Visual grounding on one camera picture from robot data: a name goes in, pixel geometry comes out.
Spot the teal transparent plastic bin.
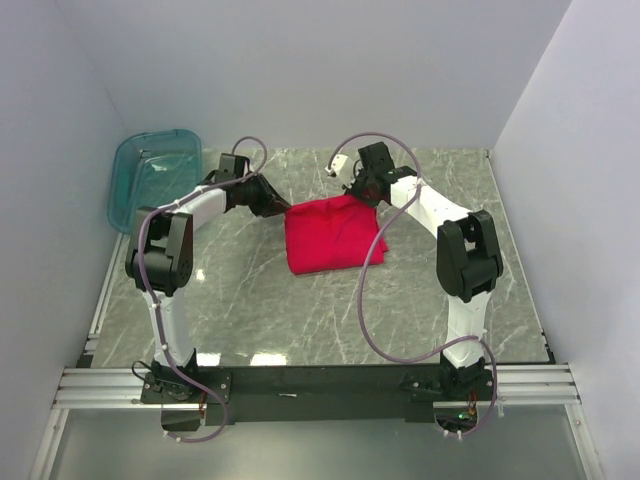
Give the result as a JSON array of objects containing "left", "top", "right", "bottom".
[{"left": 107, "top": 129, "right": 203, "bottom": 234}]

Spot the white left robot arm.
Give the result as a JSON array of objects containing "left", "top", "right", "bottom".
[{"left": 125, "top": 152, "right": 290, "bottom": 403}]

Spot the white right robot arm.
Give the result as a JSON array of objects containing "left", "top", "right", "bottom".
[{"left": 327, "top": 142, "right": 504, "bottom": 399}]

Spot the red t-shirt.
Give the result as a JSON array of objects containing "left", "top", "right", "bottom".
[{"left": 284, "top": 195, "right": 380, "bottom": 275}]

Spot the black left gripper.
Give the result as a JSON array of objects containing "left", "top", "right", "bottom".
[{"left": 236, "top": 173, "right": 291, "bottom": 218}]

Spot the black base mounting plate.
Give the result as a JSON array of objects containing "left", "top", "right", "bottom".
[{"left": 140, "top": 364, "right": 495, "bottom": 431}]

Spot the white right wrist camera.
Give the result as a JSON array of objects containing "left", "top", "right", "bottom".
[{"left": 325, "top": 154, "right": 350, "bottom": 178}]

